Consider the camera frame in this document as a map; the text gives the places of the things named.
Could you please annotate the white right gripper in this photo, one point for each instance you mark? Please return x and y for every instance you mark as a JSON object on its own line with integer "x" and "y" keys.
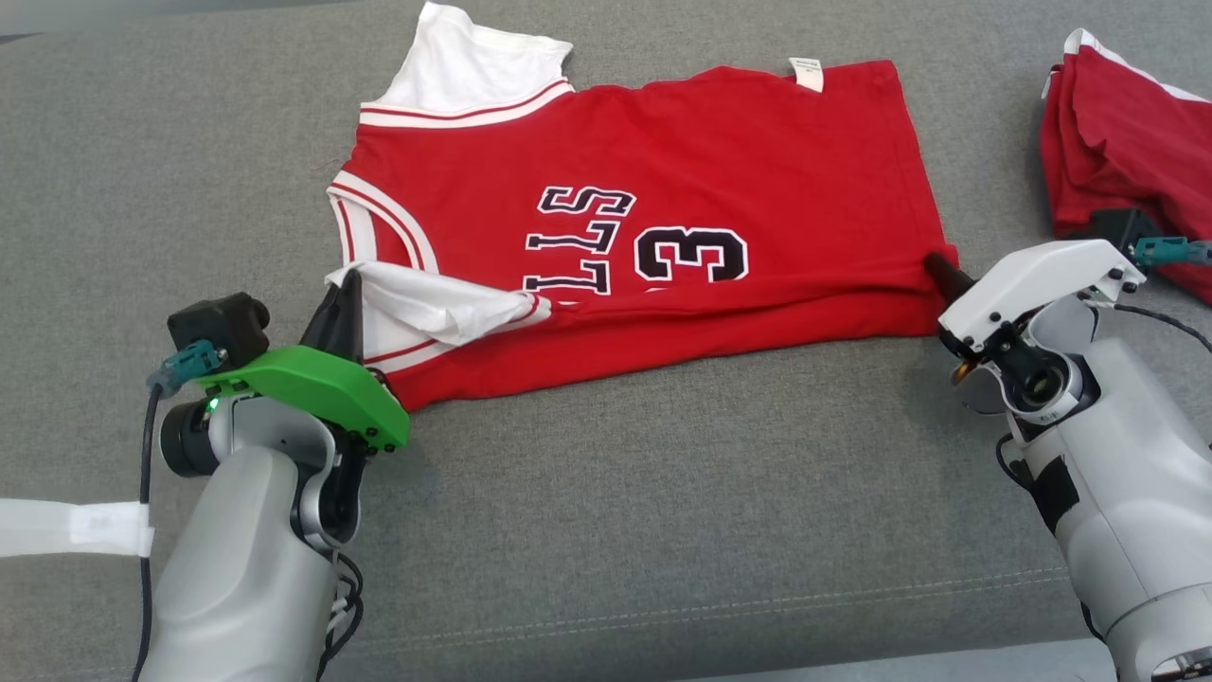
{"x": 1032, "y": 279}

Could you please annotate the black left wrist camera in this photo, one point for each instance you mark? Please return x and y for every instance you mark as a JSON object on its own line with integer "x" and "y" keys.
{"x": 218, "y": 327}

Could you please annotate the red shorts with white stripes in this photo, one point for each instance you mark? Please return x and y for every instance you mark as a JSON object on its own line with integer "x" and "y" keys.
{"x": 1136, "y": 142}

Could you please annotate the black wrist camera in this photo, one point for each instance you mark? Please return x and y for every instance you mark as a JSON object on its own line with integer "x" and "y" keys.
{"x": 1122, "y": 227}
{"x": 218, "y": 327}

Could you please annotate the white tape strip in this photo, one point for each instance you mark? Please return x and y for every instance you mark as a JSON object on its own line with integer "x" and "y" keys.
{"x": 66, "y": 528}

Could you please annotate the red and white basketball jersey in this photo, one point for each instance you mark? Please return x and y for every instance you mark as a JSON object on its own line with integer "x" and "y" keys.
{"x": 710, "y": 161}

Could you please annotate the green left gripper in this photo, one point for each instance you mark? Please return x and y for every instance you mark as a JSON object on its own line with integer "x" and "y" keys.
{"x": 322, "y": 388}

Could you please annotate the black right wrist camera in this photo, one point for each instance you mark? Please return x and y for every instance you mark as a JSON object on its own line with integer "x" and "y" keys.
{"x": 1122, "y": 227}

